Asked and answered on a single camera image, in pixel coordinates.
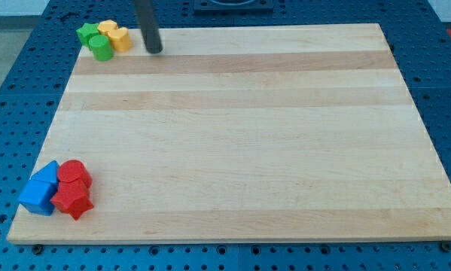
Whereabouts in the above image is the black cylindrical robot arm stick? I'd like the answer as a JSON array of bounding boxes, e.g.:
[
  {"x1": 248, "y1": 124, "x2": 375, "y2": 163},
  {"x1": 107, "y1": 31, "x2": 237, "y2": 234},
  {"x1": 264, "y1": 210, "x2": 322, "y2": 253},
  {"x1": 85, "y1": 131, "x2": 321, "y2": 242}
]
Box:
[{"x1": 133, "y1": 0, "x2": 163, "y2": 54}]

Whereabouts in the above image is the light wooden board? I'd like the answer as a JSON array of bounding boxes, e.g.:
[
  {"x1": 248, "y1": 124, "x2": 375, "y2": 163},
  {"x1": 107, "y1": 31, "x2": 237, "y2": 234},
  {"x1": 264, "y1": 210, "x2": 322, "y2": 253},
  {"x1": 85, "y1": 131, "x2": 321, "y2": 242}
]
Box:
[{"x1": 8, "y1": 23, "x2": 451, "y2": 245}]

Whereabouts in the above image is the yellow heart block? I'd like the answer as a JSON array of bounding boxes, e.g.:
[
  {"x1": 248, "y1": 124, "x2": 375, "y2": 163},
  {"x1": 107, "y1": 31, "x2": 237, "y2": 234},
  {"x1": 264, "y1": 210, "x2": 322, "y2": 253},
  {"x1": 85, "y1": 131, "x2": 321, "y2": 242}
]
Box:
[{"x1": 108, "y1": 27, "x2": 133, "y2": 53}]

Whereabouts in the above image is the green cylinder block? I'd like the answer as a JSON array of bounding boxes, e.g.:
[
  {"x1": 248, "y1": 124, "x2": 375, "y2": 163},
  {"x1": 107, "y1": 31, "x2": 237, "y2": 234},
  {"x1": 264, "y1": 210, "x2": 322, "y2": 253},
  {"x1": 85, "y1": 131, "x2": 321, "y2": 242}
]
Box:
[{"x1": 89, "y1": 35, "x2": 114, "y2": 62}]

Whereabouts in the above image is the red cylinder block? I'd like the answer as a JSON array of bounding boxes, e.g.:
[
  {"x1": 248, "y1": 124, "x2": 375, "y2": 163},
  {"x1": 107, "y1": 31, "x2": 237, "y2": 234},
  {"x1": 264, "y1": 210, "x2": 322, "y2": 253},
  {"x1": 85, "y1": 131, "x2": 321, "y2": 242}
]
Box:
[{"x1": 57, "y1": 160, "x2": 93, "y2": 188}]

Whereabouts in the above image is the yellow pentagon block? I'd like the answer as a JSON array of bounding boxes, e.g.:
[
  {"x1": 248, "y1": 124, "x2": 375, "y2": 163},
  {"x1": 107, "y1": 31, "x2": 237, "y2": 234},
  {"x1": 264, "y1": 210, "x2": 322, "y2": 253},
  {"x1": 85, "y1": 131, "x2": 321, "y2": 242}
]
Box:
[{"x1": 97, "y1": 20, "x2": 118, "y2": 35}]

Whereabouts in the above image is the red star block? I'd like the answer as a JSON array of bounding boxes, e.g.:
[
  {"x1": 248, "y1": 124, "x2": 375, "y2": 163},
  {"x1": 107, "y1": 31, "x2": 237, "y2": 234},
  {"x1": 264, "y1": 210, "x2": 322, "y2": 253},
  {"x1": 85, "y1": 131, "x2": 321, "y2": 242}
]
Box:
[{"x1": 50, "y1": 181, "x2": 94, "y2": 221}]

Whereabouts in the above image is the green star block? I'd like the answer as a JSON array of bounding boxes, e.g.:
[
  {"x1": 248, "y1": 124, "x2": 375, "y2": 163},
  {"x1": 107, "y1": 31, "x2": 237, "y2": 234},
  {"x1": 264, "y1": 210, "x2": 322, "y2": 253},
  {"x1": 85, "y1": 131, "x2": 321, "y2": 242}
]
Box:
[{"x1": 76, "y1": 23, "x2": 99, "y2": 48}]

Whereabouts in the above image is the blue triangle block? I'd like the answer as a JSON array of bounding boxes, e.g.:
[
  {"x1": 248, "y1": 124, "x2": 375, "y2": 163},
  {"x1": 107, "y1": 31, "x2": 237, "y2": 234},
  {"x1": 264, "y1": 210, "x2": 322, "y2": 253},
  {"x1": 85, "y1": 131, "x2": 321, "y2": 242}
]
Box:
[{"x1": 30, "y1": 160, "x2": 59, "y2": 187}]

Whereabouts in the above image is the blue cube block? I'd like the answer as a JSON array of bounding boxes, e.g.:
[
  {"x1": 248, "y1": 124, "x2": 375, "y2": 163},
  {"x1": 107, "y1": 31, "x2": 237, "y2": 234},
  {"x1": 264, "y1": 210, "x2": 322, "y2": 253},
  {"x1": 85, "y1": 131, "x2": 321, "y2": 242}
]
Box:
[{"x1": 18, "y1": 180, "x2": 57, "y2": 216}]

